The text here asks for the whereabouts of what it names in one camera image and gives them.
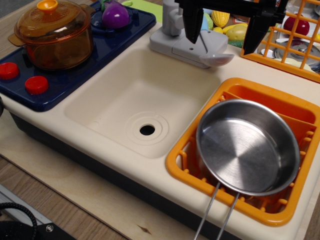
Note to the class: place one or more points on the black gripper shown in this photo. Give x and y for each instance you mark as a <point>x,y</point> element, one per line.
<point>262,14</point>

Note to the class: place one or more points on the stainless steel pan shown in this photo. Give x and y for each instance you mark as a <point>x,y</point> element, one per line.
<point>247,147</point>

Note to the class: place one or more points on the yellow toy corn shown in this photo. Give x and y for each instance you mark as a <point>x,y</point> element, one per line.
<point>219,18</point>

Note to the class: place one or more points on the yellow toy potato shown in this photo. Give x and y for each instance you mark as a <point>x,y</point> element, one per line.
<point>237,33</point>

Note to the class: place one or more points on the grey toy faucet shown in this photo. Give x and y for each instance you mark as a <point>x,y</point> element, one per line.
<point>171,40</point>

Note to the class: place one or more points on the green cutting board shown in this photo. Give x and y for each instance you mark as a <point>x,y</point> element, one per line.
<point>146,6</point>

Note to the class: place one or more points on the red toy fruit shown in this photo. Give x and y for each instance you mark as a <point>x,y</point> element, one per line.
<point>302,27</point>

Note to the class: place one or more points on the steel pot lid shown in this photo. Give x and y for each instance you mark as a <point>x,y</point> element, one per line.
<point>297,51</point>

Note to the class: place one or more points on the purple toy eggplant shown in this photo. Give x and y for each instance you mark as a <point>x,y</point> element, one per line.
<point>114,14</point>

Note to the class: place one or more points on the blue toy stove top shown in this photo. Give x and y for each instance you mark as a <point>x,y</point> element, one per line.
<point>108,44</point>

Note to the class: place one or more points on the orange dish drainer basket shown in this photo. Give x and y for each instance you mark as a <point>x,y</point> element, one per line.
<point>303,118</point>

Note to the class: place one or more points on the amber transparent pot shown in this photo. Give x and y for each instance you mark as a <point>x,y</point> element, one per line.
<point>62,54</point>

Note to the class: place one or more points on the cream toy sink unit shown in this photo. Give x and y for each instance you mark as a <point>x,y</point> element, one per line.
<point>140,100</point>

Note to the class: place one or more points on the amber pot lid orange knob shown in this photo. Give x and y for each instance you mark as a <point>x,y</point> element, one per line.
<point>52,21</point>

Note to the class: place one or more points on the red stove knob right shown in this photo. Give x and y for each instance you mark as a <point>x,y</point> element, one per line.
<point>36,85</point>

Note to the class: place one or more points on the red stove knob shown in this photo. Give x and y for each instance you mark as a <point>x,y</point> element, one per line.
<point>8,70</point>
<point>36,85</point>

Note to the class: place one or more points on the red stove knob left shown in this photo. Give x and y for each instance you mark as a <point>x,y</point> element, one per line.
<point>8,70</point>

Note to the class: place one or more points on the orange wire rack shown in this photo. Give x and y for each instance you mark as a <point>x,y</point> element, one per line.
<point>308,10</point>

